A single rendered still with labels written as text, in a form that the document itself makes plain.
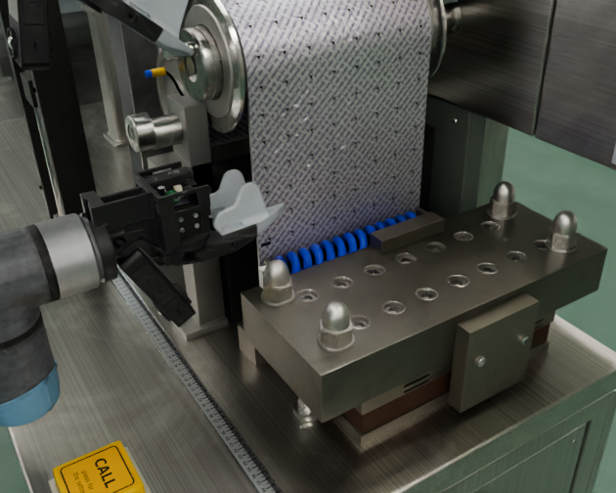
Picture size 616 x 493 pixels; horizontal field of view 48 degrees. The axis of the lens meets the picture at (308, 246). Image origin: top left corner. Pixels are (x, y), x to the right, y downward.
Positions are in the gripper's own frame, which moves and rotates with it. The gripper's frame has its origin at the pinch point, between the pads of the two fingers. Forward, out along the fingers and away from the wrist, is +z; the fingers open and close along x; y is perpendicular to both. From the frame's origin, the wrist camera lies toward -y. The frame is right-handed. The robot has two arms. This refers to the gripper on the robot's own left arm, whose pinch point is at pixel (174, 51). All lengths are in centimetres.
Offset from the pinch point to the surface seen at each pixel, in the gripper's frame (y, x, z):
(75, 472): -39.7, -13.6, 6.4
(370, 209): -3.4, -5.4, 29.7
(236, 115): -2.2, -4.9, 6.8
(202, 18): 4.3, 0.6, 1.1
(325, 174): -2.6, -5.4, 20.5
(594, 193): 53, 107, 262
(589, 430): -12, -31, 57
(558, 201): 40, 110, 246
